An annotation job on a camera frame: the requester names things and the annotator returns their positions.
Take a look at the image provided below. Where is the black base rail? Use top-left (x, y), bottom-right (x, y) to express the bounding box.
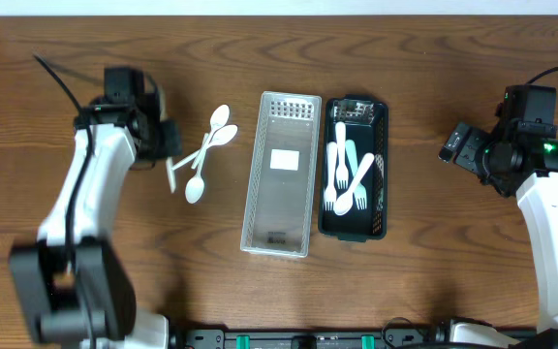
top-left (167, 318), bottom-right (537, 349)

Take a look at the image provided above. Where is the pale blue plastic fork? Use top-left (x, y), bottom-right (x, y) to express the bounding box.
top-left (345, 140), bottom-right (367, 210)

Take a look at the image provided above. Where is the clear plastic basket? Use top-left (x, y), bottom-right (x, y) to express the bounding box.
top-left (240, 91), bottom-right (322, 258)

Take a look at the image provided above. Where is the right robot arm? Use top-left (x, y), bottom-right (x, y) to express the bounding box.
top-left (439, 83), bottom-right (558, 348)

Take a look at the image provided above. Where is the white fork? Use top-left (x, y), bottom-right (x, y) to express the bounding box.
top-left (324, 142), bottom-right (337, 211)
top-left (335, 122), bottom-right (349, 190)

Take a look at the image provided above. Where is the left black cable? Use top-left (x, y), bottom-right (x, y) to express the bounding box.
top-left (31, 51), bottom-right (96, 272)

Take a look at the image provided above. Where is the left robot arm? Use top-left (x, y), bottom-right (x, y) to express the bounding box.
top-left (9, 67), bottom-right (180, 348)

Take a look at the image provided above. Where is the black plastic basket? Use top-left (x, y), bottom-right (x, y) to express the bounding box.
top-left (318, 94), bottom-right (388, 242)

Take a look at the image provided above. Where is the white spoon cluster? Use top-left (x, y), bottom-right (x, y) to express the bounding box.
top-left (185, 147), bottom-right (206, 204)
top-left (192, 104), bottom-right (230, 170)
top-left (166, 125), bottom-right (238, 171)

